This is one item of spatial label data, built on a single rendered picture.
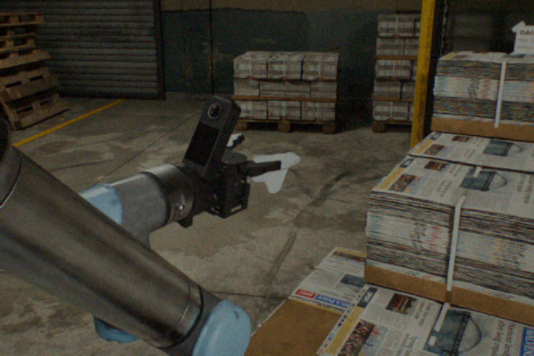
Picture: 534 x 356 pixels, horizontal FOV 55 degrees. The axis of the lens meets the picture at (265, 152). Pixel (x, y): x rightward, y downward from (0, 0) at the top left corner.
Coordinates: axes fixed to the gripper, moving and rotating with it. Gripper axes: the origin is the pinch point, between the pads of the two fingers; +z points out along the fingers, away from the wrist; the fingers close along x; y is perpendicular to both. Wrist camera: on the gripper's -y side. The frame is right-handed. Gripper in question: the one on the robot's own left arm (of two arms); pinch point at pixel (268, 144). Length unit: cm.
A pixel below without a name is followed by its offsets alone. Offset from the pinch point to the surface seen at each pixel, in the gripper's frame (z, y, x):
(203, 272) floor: 121, 140, -118
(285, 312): 43, 66, -17
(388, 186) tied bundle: 39.5, 16.8, 6.3
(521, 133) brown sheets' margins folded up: 97, 12, 20
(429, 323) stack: 29, 38, 25
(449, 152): 72, 16, 9
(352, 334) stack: 16.0, 39.1, 14.1
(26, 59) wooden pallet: 272, 125, -570
